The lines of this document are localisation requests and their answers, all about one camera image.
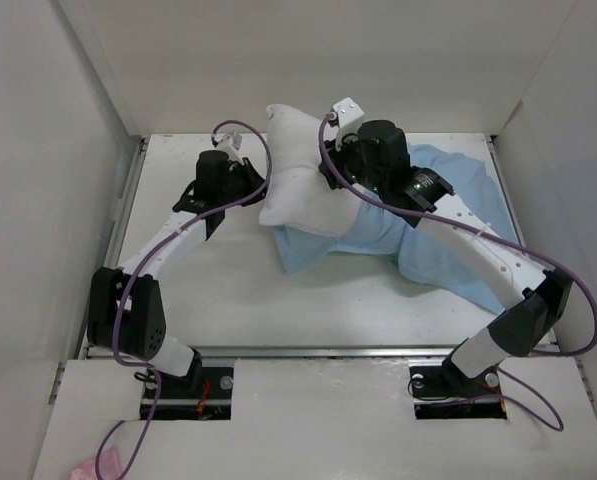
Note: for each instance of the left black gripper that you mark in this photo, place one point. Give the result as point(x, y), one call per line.
point(253, 180)

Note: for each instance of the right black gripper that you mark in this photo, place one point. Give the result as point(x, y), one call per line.
point(336, 156)

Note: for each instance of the white pillow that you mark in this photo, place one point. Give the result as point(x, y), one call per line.
point(298, 195)

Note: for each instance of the light blue pillowcase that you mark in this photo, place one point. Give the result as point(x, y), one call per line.
point(420, 257)

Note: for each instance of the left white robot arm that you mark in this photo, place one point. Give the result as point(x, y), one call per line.
point(126, 310)

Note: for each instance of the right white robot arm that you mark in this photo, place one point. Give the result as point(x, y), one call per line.
point(370, 159)

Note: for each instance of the pink plastic bag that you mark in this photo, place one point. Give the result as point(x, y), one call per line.
point(109, 466)

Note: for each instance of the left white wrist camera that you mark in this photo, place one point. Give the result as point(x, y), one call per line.
point(229, 143)

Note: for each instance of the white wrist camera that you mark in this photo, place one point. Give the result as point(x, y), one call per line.
point(346, 116)
point(229, 143)

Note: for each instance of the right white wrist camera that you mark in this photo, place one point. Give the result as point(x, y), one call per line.
point(346, 116)

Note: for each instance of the aluminium front rail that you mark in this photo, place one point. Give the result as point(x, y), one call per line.
point(321, 352)

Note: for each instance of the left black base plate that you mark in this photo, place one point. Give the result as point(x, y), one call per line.
point(206, 399)

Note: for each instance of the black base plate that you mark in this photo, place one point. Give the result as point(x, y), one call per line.
point(443, 394)
point(206, 399)

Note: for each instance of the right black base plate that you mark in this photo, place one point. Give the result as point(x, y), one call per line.
point(443, 394)

